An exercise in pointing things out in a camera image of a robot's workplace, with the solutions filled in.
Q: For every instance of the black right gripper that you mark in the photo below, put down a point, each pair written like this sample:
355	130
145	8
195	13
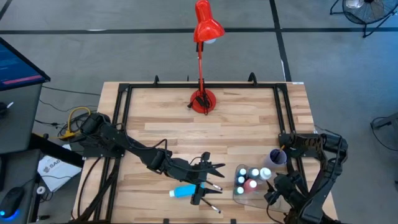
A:
287	186

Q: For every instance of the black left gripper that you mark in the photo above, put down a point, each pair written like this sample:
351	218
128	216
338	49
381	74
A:
186	171

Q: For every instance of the clear plastic bin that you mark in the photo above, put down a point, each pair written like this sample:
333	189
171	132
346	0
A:
261	203

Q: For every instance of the small dark blue paint bottle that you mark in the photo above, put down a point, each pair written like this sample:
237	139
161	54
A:
240	180

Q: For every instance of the small light blue paint bottle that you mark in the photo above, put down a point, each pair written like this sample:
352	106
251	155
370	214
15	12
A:
242	171

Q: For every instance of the purple plastic cup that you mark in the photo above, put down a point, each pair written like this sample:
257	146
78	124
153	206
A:
268	161

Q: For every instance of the large light blue paint bottle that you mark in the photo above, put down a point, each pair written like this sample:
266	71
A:
183	190

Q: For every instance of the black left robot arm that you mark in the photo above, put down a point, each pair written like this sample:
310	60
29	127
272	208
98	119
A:
130	146

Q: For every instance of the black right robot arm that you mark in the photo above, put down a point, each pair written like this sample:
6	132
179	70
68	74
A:
326	174

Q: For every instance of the grey equipment leg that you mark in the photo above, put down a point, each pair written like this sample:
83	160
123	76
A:
388	121

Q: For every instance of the red desk lamp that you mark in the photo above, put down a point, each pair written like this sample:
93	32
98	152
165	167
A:
205	28

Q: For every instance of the white printed paper sheet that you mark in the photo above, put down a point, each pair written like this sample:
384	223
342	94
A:
56	174

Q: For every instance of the black side table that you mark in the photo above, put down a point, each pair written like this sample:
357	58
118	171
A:
56	151

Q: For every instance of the white tape roll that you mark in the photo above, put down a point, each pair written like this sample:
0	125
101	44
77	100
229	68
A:
37	190

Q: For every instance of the grey desk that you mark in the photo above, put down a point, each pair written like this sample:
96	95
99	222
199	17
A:
18	124

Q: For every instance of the black computer mouse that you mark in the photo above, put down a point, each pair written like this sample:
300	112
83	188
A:
11	202

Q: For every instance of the black floor fan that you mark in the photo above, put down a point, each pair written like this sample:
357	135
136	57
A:
367	12

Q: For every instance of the computer monitor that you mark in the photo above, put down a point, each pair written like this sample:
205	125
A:
15	68

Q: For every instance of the black aluminium table frame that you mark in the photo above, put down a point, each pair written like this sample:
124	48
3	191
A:
174	85

